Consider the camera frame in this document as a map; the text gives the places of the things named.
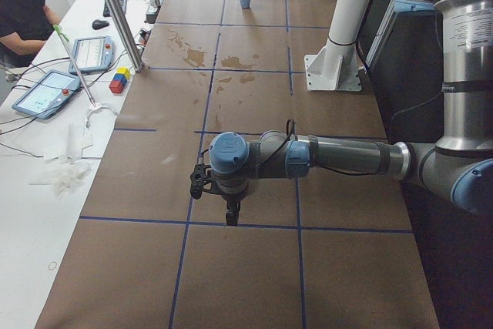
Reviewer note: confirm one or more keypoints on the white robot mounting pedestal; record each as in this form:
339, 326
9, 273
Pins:
334, 67

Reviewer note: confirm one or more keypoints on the near teach pendant tablet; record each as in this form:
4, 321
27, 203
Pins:
48, 95

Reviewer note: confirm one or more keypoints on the steel cylinder weight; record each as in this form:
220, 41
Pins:
155, 3

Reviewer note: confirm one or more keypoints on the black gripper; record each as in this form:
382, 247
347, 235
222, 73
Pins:
232, 199

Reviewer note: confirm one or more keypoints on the black computer mouse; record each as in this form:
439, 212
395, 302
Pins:
99, 24

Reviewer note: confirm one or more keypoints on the long metal reacher grabber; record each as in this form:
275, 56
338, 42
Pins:
93, 106

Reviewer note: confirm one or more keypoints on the red blue yellow cube block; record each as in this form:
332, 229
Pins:
119, 80

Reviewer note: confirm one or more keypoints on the seated man black shirt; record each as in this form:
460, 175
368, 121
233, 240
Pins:
26, 25

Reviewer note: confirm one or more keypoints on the aluminium frame post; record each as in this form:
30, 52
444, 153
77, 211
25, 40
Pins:
125, 34

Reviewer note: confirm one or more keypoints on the far teach pendant tablet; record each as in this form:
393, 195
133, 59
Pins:
93, 54

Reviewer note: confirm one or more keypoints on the crumpled white tissue paper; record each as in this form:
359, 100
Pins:
64, 169

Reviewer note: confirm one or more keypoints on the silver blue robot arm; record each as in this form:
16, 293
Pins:
458, 167

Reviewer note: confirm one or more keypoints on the teach pendant tablet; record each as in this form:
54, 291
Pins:
93, 54
48, 95

